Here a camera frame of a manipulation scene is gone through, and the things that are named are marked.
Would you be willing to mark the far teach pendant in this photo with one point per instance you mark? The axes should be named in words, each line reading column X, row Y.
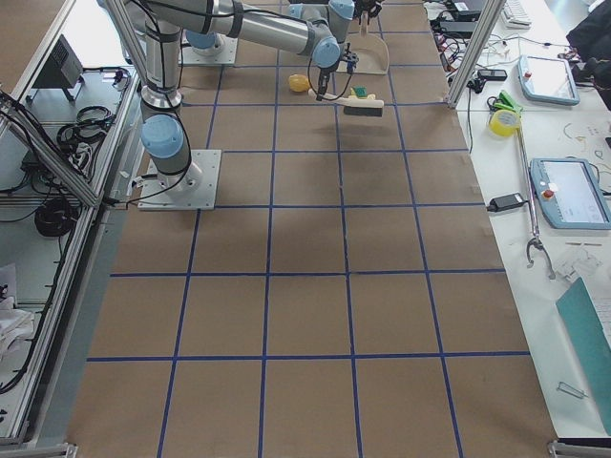
column 547, row 80

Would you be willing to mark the green yellow sponge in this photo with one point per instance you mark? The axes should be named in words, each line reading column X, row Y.
column 359, row 91

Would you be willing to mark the yellow curved bread piece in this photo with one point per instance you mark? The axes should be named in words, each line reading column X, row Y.
column 367, row 96

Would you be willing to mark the teal folder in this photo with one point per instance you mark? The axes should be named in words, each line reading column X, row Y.
column 591, row 341

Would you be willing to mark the yellow toy potato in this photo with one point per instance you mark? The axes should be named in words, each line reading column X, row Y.
column 298, row 83

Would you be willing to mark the near teach pendant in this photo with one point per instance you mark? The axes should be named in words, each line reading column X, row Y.
column 569, row 194

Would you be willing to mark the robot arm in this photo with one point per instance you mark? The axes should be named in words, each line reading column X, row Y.
column 153, row 33

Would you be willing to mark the white hand brush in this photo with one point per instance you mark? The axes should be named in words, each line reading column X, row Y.
column 353, row 105

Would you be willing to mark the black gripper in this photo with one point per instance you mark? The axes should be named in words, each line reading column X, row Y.
column 324, row 76
column 367, row 6

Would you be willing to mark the aluminium frame post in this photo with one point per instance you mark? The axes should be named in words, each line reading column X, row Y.
column 482, row 32

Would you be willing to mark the teach pendant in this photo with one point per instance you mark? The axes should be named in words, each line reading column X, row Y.
column 547, row 80
column 569, row 194

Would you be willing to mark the long metal grabber tool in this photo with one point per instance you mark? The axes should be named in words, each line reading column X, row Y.
column 534, row 243

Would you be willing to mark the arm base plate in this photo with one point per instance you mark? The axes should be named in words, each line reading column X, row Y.
column 196, row 190
column 222, row 53

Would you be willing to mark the black power adapter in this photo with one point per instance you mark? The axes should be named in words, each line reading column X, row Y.
column 506, row 203

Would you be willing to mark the green clamp tool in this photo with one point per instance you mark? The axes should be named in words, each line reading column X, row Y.
column 503, row 101

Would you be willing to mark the beige plastic dustpan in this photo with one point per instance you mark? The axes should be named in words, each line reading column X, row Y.
column 372, row 51

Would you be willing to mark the yellow tape roll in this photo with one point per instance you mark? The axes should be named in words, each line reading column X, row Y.
column 504, row 123

